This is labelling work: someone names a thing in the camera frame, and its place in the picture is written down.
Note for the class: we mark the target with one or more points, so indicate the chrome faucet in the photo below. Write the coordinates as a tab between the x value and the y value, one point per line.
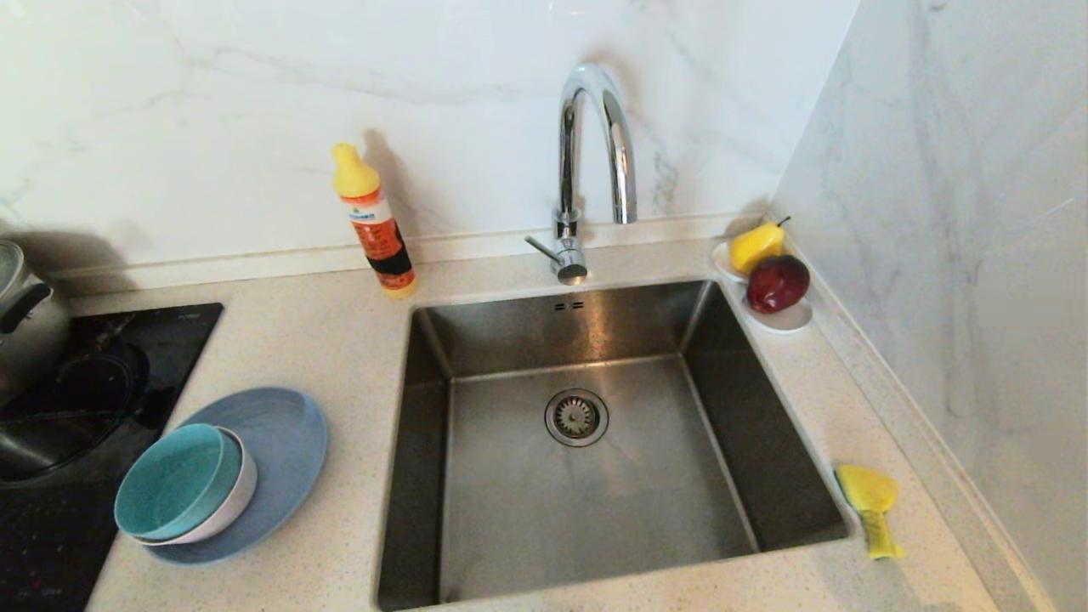
565	153

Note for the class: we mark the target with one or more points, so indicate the orange dish soap bottle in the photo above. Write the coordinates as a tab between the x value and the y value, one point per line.
374	221

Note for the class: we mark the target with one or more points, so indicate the blue round plate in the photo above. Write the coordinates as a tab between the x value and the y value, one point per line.
285	442

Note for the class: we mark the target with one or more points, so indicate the pink bowl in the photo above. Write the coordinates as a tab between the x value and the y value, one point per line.
242	497

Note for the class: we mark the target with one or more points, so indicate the yellow green sponge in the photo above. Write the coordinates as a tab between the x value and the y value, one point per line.
869	489

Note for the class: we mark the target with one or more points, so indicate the teal bowl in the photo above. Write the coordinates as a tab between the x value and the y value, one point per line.
174	480

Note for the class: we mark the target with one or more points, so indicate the metal sink drain strainer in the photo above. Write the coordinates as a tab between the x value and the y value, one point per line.
576	417

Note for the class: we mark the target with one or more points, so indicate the stainless steel sink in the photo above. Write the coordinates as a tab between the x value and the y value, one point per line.
527	527

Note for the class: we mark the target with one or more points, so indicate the yellow pear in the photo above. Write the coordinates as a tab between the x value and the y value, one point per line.
756	246

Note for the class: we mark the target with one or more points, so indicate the red apple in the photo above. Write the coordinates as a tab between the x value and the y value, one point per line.
778	284

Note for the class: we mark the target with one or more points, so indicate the white fruit dish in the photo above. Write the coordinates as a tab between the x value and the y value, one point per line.
786	321

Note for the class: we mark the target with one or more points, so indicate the steel cooking pot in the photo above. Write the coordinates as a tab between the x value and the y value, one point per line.
30	331

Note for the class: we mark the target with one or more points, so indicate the black induction cooktop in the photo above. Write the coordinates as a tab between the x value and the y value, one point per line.
76	527

